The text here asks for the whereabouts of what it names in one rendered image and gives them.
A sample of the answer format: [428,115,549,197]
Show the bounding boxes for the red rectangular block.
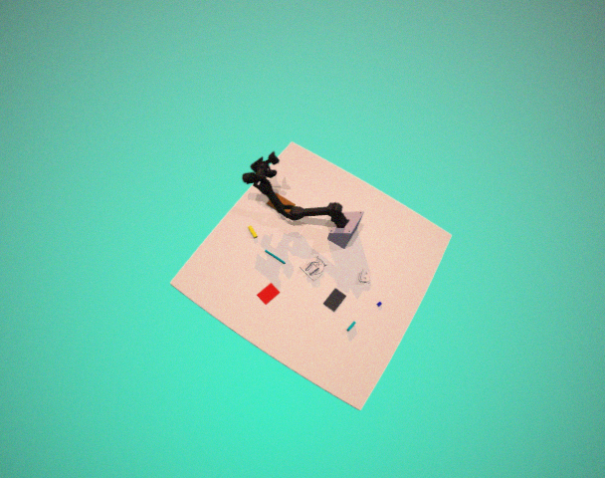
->
[257,284,280,304]

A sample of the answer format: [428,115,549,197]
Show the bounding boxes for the brown flat rectangular plate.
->
[266,192,295,213]

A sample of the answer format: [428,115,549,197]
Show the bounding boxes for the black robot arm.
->
[242,167,350,228]

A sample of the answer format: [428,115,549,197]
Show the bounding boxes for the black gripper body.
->
[250,154,280,173]

